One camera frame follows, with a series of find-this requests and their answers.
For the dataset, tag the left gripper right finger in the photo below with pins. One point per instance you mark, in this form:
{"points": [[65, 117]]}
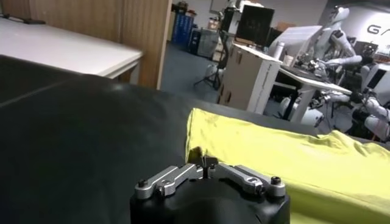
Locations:
{"points": [[243, 178]]}

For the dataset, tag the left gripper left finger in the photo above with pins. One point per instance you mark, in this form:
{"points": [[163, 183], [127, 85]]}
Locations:
{"points": [[170, 181]]}

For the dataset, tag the yellow-green t-shirt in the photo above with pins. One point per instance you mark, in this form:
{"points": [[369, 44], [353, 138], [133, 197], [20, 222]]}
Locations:
{"points": [[289, 158]]}

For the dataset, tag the black plastic table cover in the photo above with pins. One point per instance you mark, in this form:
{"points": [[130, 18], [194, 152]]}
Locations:
{"points": [[91, 137], [24, 79]]}

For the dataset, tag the tall white cardboard box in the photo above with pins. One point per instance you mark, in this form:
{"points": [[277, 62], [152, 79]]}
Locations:
{"points": [[246, 79]]}

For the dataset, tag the white adjustable standing desk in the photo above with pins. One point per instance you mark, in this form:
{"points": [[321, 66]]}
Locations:
{"points": [[304, 85]]}

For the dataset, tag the white cup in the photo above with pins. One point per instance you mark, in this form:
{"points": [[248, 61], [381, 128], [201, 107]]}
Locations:
{"points": [[288, 60]]}

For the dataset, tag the white water bottle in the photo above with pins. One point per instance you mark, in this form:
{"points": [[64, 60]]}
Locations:
{"points": [[279, 50]]}

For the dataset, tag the white humanoid robot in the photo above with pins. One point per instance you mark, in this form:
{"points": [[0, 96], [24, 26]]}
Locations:
{"points": [[338, 42], [381, 124]]}

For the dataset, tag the white curved panel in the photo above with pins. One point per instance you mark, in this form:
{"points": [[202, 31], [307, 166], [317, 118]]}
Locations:
{"points": [[298, 39]]}

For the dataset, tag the blue plastic crate stack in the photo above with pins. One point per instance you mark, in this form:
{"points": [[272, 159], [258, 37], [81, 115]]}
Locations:
{"points": [[182, 30]]}

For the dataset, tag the black monitor screen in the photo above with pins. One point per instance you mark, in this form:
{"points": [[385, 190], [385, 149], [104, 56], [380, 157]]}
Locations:
{"points": [[254, 24]]}

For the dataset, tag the white rectangular table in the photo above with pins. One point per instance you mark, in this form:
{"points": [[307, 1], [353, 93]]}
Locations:
{"points": [[61, 48]]}

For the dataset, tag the wooden slat partition screen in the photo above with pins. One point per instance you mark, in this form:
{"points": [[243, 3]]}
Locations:
{"points": [[91, 18]]}

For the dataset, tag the black power adapter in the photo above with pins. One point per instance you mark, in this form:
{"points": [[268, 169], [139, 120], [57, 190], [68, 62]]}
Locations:
{"points": [[35, 21]]}

